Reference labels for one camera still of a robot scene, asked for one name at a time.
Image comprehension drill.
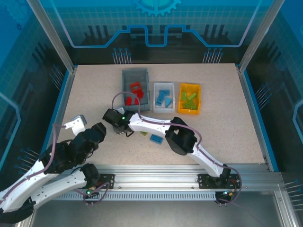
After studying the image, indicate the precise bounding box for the red lego window frame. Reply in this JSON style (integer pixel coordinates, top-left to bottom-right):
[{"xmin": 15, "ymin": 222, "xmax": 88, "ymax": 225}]
[{"xmin": 129, "ymin": 82, "xmax": 143, "ymax": 93}]

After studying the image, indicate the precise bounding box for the gray plastic bin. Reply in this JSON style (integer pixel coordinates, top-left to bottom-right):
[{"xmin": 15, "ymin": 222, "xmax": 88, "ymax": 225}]
[{"xmin": 121, "ymin": 68, "xmax": 152, "ymax": 112}]

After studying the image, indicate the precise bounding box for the white plastic bin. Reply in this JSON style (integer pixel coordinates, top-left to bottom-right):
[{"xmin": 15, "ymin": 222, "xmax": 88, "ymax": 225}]
[{"xmin": 153, "ymin": 81, "xmax": 176, "ymax": 114}]

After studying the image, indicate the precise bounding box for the green lego plate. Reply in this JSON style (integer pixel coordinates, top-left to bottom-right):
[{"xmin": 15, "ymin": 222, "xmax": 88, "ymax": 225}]
[{"xmin": 181, "ymin": 100, "xmax": 197, "ymax": 111}]

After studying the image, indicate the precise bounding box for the yellow plastic bin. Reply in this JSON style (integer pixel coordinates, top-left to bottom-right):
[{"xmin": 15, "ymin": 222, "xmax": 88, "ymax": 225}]
[{"xmin": 177, "ymin": 82, "xmax": 202, "ymax": 116}]

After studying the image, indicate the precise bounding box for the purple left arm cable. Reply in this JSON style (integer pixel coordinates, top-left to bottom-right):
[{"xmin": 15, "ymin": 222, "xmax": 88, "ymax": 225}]
[{"xmin": 0, "ymin": 124, "xmax": 111, "ymax": 206}]

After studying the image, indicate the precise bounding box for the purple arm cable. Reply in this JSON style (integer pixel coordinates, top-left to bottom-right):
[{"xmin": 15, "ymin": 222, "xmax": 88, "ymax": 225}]
[
  {"xmin": 111, "ymin": 91, "xmax": 242, "ymax": 206},
  {"xmin": 0, "ymin": 124, "xmax": 111, "ymax": 206}
]

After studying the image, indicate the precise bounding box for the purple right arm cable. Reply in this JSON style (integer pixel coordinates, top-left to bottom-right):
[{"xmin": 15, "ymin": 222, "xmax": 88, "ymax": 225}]
[{"xmin": 111, "ymin": 91, "xmax": 242, "ymax": 206}]

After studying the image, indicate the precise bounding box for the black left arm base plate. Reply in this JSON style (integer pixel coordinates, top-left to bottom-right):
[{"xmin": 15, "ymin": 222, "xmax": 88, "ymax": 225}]
[{"xmin": 78, "ymin": 174, "xmax": 116, "ymax": 190}]

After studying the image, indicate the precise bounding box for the aluminium front rail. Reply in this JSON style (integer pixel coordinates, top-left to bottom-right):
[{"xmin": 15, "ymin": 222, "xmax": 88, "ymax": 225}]
[{"xmin": 30, "ymin": 165, "xmax": 285, "ymax": 192}]

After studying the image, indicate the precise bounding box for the slotted gray cable duct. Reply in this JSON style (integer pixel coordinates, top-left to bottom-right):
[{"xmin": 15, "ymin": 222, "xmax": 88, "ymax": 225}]
[{"xmin": 47, "ymin": 192, "xmax": 216, "ymax": 201}]

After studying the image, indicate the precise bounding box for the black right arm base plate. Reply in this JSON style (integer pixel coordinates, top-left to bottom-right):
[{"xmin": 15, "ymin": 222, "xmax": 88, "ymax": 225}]
[{"xmin": 197, "ymin": 174, "xmax": 242, "ymax": 190}]

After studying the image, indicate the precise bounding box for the aluminium frame post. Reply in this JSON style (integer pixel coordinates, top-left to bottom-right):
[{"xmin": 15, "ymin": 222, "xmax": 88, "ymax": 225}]
[
  {"xmin": 238, "ymin": 0, "xmax": 285, "ymax": 74},
  {"xmin": 26, "ymin": 0, "xmax": 78, "ymax": 73}
]

